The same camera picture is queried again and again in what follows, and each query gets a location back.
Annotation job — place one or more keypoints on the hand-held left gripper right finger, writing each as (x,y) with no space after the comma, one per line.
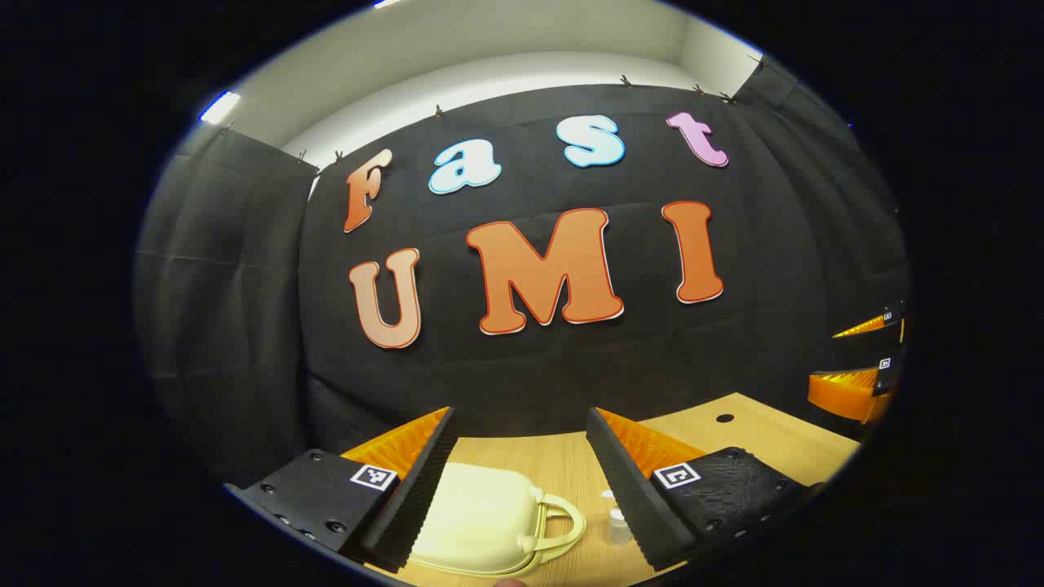
(628,489)

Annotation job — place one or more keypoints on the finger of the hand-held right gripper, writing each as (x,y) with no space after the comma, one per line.
(844,391)
(860,350)

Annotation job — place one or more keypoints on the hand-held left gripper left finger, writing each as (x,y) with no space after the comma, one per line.
(416,489)

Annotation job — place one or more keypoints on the white pump bottle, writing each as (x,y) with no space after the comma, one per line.
(618,528)

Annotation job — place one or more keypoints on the pale yellow suitcase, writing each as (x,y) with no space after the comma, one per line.
(481,514)

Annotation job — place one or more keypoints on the row of small black clips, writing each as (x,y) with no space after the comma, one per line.
(625,81)

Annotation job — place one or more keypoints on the ceiling light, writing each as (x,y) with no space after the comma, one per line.
(220,107)

